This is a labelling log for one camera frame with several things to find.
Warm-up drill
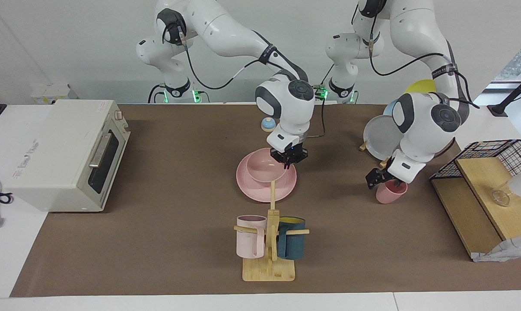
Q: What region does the pink cup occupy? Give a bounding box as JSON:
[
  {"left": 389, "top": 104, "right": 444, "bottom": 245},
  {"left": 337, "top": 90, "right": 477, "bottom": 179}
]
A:
[{"left": 376, "top": 179, "right": 409, "bottom": 204}]

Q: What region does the pink bowl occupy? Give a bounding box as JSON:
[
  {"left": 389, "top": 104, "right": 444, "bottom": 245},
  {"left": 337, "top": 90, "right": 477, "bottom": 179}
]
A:
[{"left": 247, "top": 148, "right": 288, "bottom": 183}]

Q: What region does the wooden plate rack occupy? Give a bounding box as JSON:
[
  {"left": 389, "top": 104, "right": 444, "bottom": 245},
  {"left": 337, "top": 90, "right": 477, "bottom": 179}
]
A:
[{"left": 359, "top": 140, "right": 391, "bottom": 169}]

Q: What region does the grey plate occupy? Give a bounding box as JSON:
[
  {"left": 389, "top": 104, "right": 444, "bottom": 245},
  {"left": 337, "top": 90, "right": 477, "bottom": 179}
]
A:
[{"left": 363, "top": 114, "right": 404, "bottom": 160}]

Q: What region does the pink speckled plate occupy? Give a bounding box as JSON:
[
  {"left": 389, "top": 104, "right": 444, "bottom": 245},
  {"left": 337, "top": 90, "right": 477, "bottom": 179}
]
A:
[{"left": 236, "top": 149, "right": 297, "bottom": 203}]

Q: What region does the dark teal mug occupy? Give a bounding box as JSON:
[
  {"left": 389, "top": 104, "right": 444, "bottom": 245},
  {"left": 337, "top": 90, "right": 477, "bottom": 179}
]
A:
[{"left": 277, "top": 217, "right": 306, "bottom": 260}]

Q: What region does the light pink mug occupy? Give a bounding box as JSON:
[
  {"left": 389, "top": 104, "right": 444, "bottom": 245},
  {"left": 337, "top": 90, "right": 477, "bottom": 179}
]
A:
[{"left": 236, "top": 215, "right": 267, "bottom": 259}]

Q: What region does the yellow plate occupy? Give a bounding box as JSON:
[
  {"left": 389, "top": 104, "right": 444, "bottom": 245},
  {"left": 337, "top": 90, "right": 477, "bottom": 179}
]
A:
[{"left": 405, "top": 79, "right": 436, "bottom": 94}]

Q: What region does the clear stemmed glass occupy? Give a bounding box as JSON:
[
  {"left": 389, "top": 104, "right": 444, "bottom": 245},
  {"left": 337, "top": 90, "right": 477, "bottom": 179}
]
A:
[{"left": 490, "top": 166, "right": 521, "bottom": 207}]

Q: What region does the wooden mug tree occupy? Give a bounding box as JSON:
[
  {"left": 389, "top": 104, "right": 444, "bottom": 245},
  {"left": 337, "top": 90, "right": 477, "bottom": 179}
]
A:
[{"left": 234, "top": 181, "right": 310, "bottom": 282}]

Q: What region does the brown table mat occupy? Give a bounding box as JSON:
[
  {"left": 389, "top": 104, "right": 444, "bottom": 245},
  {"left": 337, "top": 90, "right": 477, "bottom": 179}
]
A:
[{"left": 10, "top": 104, "right": 521, "bottom": 298}]

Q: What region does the white toaster oven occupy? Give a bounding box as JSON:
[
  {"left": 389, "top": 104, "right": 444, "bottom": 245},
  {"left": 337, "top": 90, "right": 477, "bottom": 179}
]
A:
[{"left": 3, "top": 100, "right": 130, "bottom": 212}]

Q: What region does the white power box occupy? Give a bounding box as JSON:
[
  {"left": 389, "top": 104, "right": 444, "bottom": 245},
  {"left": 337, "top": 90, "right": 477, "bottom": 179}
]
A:
[{"left": 30, "top": 84, "right": 78, "bottom": 105}]

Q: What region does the wooden shelf with wire cage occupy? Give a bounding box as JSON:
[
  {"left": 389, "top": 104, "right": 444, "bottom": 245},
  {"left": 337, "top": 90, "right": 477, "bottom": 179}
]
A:
[{"left": 430, "top": 139, "right": 521, "bottom": 263}]

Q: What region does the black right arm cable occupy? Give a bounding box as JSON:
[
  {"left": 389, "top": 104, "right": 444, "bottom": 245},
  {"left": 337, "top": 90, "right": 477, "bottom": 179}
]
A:
[{"left": 163, "top": 19, "right": 327, "bottom": 139}]

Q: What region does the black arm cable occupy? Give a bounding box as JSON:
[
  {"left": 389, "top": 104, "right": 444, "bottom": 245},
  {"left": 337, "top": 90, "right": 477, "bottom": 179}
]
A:
[
  {"left": 163, "top": 19, "right": 327, "bottom": 139},
  {"left": 351, "top": 0, "right": 480, "bottom": 109}
]

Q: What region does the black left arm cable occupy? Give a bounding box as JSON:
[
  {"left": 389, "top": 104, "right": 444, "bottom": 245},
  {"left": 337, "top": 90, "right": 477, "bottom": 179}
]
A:
[{"left": 351, "top": 0, "right": 480, "bottom": 109}]

